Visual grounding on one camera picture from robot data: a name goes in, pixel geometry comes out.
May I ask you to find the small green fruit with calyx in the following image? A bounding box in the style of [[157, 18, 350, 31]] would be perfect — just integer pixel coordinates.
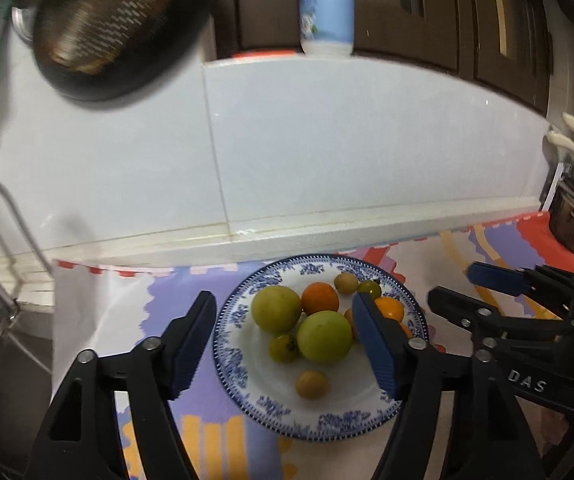
[[268, 334, 300, 363], [357, 279, 383, 301]]

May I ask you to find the blue patterned white plate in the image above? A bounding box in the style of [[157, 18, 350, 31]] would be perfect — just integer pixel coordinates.
[[212, 254, 427, 442]]

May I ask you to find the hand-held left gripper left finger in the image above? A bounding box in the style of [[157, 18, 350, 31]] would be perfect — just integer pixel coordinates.
[[30, 290, 218, 480]]

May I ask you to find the black frying pan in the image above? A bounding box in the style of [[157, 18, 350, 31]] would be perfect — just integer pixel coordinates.
[[32, 0, 213, 102]]

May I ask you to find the blue and white bottle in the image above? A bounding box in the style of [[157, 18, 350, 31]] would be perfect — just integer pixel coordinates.
[[297, 0, 356, 57]]

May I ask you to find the tall arched steel faucet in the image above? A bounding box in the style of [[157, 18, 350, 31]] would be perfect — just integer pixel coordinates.
[[0, 175, 52, 331]]

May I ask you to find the large green apple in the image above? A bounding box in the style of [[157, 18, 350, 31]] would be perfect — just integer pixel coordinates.
[[296, 311, 354, 364]]

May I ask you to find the dark wooden window frame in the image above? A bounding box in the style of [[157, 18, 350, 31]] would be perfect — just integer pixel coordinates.
[[217, 0, 554, 113]]

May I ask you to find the small brown round fruit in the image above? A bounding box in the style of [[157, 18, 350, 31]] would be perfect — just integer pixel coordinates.
[[334, 272, 359, 295]]

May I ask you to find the yellow-green pear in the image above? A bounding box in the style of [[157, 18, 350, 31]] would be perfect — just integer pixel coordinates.
[[251, 285, 302, 334]]

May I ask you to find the colourful patterned table mat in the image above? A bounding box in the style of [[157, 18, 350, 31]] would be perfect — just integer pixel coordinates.
[[52, 210, 574, 480]]

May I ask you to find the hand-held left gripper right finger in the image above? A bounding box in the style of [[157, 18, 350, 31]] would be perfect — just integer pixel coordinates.
[[351, 291, 548, 480]]

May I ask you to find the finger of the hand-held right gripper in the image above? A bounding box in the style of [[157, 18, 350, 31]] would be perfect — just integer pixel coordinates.
[[427, 285, 574, 357], [467, 261, 574, 322]]

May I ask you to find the small yellow round fruit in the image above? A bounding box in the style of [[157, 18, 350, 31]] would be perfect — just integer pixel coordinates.
[[295, 370, 329, 400]]

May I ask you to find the small mandarin orange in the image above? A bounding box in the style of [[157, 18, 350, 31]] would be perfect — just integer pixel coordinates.
[[374, 296, 406, 322]]

